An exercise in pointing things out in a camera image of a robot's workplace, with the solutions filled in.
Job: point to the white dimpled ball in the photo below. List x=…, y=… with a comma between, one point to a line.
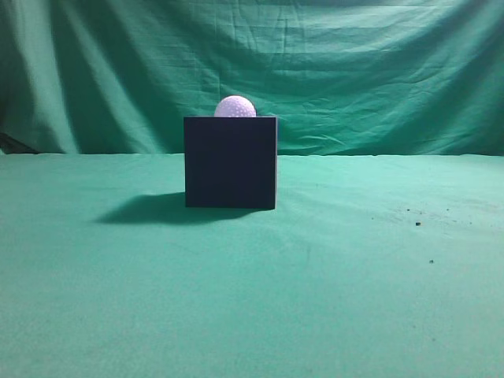
x=235, y=106

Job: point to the black cube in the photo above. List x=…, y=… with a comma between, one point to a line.
x=230, y=162

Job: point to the green table cloth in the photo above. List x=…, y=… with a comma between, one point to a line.
x=387, y=266

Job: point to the green backdrop cloth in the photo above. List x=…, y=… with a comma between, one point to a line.
x=343, y=77

